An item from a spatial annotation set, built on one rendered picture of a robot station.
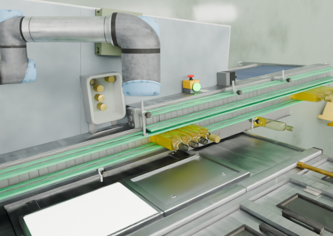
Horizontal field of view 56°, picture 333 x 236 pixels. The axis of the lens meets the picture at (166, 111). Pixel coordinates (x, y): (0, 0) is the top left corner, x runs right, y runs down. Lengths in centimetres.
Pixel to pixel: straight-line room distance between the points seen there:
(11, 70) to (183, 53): 104
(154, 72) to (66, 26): 28
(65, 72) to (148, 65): 66
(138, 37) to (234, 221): 73
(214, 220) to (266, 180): 35
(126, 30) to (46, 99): 68
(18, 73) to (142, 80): 38
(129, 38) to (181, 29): 93
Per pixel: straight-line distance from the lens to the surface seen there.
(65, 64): 149
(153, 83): 91
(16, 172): 130
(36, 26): 100
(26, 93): 146
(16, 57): 104
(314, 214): 132
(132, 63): 90
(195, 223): 118
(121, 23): 91
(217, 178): 141
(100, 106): 150
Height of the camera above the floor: 217
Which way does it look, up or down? 53 degrees down
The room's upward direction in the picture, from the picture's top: 106 degrees clockwise
